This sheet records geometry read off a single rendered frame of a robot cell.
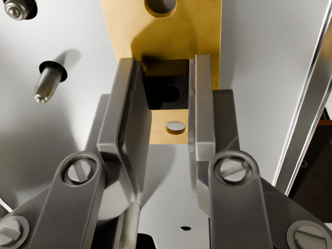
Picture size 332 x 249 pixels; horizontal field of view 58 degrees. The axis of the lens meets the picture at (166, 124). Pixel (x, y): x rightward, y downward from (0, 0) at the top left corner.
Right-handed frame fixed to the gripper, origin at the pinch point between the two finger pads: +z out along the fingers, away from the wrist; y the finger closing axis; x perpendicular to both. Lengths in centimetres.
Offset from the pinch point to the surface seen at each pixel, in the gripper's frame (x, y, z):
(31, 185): -9.4, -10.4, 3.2
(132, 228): -11.8, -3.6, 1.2
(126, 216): -11.3, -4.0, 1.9
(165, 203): -12.0, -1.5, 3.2
